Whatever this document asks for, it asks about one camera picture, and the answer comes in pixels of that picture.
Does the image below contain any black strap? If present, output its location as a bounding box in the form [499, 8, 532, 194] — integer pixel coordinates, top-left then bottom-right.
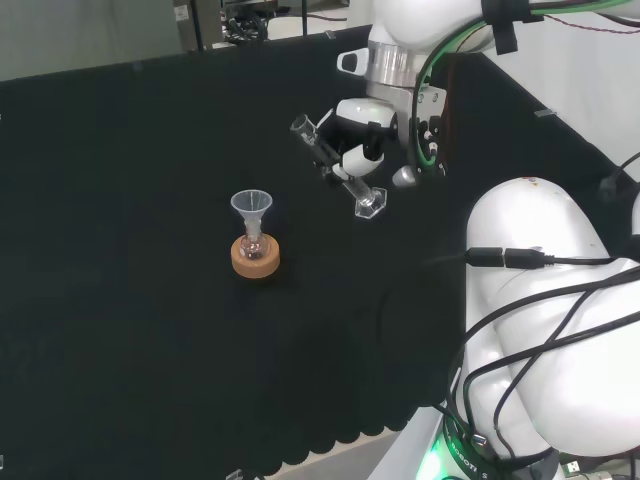
[480, 0, 545, 56]

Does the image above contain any black usb cable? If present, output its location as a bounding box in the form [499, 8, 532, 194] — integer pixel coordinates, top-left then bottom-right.
[422, 246, 616, 271]

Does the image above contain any green cable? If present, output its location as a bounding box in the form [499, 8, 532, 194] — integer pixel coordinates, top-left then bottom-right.
[413, 18, 494, 167]

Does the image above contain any black bench cloth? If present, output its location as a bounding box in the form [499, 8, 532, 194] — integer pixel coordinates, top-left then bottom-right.
[0, 24, 640, 477]

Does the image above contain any clear round-bottom flask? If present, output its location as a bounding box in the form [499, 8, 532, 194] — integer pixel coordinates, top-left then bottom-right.
[239, 227, 269, 262]

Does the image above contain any cork ring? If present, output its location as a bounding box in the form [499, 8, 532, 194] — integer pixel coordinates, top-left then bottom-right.
[230, 234, 281, 279]

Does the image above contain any clear glass graduated cylinder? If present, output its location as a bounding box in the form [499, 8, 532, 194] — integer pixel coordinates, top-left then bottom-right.
[289, 113, 389, 220]

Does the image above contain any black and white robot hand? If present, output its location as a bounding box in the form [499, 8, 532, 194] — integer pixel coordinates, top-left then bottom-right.
[313, 97, 400, 188]

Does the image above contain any clear plastic funnel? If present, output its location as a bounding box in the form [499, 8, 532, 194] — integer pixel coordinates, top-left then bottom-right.
[230, 189, 274, 238]

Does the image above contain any red thin wire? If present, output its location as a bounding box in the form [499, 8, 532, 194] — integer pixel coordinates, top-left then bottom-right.
[542, 13, 640, 37]

